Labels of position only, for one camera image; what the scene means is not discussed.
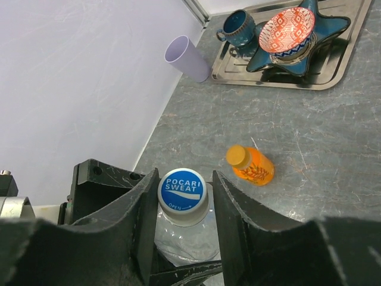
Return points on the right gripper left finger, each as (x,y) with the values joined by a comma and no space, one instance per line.
(112,246)

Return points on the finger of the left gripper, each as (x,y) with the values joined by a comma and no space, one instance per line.
(166,274)

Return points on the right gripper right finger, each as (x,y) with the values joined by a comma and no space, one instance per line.
(259,246)

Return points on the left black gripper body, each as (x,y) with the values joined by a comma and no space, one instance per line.
(94,185)

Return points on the orange juice bottle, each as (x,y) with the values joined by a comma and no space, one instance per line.
(249,164)

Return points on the lilac plastic cup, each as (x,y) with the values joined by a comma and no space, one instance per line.
(184,56)

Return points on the steel tray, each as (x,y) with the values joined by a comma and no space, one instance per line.
(319,66)

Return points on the dark blue mug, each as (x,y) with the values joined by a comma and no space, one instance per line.
(238,29)

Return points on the blue star-shaped dish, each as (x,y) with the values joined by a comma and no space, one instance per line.
(326,29)

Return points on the red patterned bowl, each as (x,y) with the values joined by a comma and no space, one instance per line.
(288,33)

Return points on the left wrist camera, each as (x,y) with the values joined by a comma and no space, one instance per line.
(13,206)

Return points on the left aluminium frame post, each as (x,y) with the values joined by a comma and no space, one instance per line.
(197,10)

